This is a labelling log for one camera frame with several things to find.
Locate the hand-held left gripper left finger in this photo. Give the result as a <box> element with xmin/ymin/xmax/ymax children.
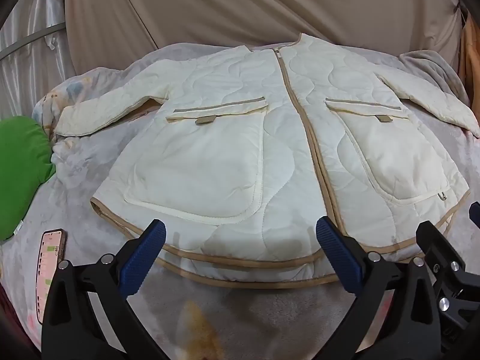
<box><xmin>41</xmin><ymin>218</ymin><xmax>167</xmax><ymax>360</ymax></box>

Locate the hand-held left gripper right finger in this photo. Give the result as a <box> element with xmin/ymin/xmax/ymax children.
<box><xmin>316</xmin><ymin>215</ymin><xmax>447</xmax><ymax>360</ymax></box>

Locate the cream quilted jacket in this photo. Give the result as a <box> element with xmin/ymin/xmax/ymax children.
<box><xmin>53</xmin><ymin>34</ymin><xmax>480</xmax><ymax>289</ymax></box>

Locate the smartphone with lit screen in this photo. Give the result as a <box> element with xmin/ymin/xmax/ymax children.
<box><xmin>35</xmin><ymin>229</ymin><xmax>67</xmax><ymax>324</ymax></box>

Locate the grey floral blanket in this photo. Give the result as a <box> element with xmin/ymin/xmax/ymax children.
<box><xmin>0</xmin><ymin>39</ymin><xmax>480</xmax><ymax>360</ymax></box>

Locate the green pillow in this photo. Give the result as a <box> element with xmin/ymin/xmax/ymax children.
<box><xmin>0</xmin><ymin>115</ymin><xmax>57</xmax><ymax>241</ymax></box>

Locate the orange cloth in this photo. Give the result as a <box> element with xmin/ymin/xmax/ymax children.
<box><xmin>458</xmin><ymin>11</ymin><xmax>480</xmax><ymax>109</ymax></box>

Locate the silver satin curtain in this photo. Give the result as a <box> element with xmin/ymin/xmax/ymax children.
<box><xmin>0</xmin><ymin>0</ymin><xmax>70</xmax><ymax>121</ymax></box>

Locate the grey curved metal rod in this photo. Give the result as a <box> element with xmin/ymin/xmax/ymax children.
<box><xmin>0</xmin><ymin>22</ymin><xmax>66</xmax><ymax>61</ymax></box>

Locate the beige curtain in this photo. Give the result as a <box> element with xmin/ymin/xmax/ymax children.
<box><xmin>64</xmin><ymin>0</ymin><xmax>464</xmax><ymax>64</ymax></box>

